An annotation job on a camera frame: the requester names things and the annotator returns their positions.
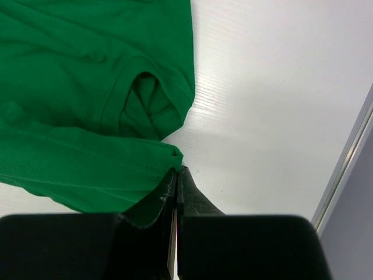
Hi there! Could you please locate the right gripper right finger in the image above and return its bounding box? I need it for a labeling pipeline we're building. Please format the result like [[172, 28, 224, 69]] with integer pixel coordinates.
[[177, 167, 332, 279]]

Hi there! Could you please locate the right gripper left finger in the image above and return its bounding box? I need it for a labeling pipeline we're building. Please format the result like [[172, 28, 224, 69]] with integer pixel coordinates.
[[1, 169, 177, 279]]

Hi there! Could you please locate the green t shirt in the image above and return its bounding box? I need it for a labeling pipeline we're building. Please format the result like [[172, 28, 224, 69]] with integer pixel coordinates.
[[1, 1, 195, 213]]

